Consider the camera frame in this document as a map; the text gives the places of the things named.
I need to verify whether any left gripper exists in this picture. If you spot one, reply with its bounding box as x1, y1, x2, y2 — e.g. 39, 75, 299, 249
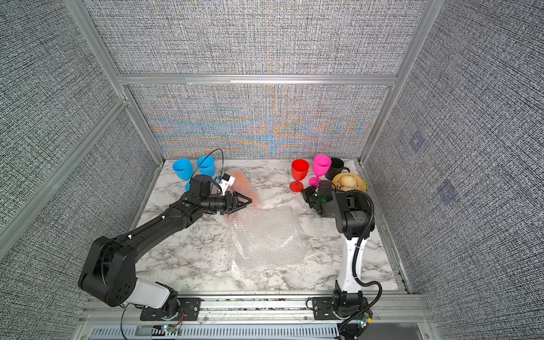
200, 191, 252, 215

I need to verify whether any orange wine glass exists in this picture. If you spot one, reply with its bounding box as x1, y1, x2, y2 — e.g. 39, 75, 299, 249
228, 167, 264, 209

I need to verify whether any pink wine glass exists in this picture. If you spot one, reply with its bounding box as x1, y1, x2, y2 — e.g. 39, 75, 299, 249
309, 154, 332, 186

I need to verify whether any red wine glass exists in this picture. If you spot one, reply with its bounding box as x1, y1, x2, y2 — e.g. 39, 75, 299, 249
290, 159, 310, 193

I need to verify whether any blue wine glass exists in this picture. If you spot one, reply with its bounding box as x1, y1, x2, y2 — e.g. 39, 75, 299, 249
172, 159, 194, 192
197, 155, 216, 178

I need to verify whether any bubble wrap sheet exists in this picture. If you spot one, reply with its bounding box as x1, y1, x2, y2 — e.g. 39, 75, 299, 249
225, 206, 311, 280

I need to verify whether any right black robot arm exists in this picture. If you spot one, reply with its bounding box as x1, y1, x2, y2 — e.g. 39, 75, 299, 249
301, 181, 383, 320

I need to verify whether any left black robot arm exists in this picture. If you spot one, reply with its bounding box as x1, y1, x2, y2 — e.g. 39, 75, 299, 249
78, 174, 252, 318

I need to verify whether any yellow bamboo steamer basket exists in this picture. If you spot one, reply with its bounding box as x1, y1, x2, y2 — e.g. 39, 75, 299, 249
332, 172, 369, 202

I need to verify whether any upper white bun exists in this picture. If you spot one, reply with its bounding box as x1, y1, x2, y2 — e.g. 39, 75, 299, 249
338, 174, 359, 191

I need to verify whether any black mug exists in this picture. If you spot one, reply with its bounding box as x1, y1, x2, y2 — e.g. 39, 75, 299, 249
325, 158, 350, 181

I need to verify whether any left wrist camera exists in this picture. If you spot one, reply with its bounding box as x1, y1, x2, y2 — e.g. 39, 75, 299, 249
219, 173, 236, 196

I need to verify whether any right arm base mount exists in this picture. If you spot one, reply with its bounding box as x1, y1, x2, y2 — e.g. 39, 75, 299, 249
309, 292, 369, 320

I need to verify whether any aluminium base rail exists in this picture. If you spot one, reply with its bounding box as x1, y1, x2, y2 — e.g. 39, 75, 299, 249
72, 290, 441, 339

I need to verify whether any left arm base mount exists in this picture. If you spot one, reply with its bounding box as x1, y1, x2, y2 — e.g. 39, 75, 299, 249
140, 296, 202, 322

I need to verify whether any aluminium frame crossbar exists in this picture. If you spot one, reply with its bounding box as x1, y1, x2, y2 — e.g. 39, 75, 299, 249
116, 74, 398, 86

